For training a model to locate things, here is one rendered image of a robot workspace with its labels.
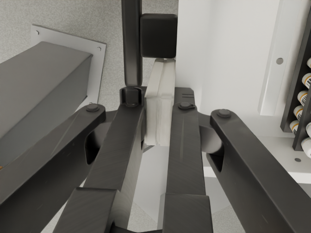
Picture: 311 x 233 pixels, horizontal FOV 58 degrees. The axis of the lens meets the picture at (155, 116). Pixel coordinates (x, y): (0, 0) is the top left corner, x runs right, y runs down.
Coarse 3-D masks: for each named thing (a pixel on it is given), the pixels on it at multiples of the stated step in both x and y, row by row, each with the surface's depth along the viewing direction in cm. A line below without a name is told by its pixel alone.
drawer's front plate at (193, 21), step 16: (192, 0) 15; (208, 0) 15; (192, 16) 16; (208, 16) 16; (192, 32) 16; (176, 48) 17; (192, 48) 17; (176, 64) 17; (192, 64) 17; (176, 80) 18; (192, 80) 18
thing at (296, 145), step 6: (306, 102) 21; (306, 108) 21; (306, 114) 21; (300, 120) 22; (306, 120) 21; (300, 126) 22; (300, 132) 22; (306, 132) 22; (294, 138) 23; (300, 138) 22; (294, 144) 23; (300, 144) 22; (294, 150) 22; (300, 150) 22
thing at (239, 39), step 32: (224, 0) 24; (256, 0) 23; (224, 32) 25; (256, 32) 25; (224, 64) 26; (256, 64) 26; (288, 64) 26; (224, 96) 28; (256, 96) 27; (256, 128) 29; (288, 160) 26
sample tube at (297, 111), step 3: (300, 105) 24; (297, 108) 24; (300, 108) 23; (294, 111) 24; (297, 111) 23; (300, 111) 23; (297, 114) 23; (300, 114) 23; (297, 117) 23; (309, 123) 21; (306, 126) 22; (309, 126) 21; (306, 129) 21; (309, 129) 21; (309, 132) 21; (309, 135) 21
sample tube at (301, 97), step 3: (303, 90) 23; (306, 90) 23; (300, 93) 23; (303, 93) 23; (306, 93) 23; (300, 96) 23; (303, 96) 22; (306, 96) 22; (300, 99) 23; (303, 99) 22; (300, 102) 23; (303, 102) 22; (303, 105) 22
